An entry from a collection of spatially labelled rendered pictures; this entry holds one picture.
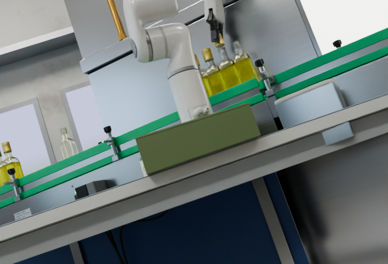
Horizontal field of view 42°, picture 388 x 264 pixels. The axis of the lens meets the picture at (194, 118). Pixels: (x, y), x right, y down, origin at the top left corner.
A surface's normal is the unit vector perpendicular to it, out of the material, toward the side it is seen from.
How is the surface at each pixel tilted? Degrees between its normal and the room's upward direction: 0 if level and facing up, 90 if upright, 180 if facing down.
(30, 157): 90
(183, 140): 90
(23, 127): 90
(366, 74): 90
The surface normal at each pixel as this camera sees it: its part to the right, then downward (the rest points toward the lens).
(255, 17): -0.37, -0.04
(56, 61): 0.04, -0.18
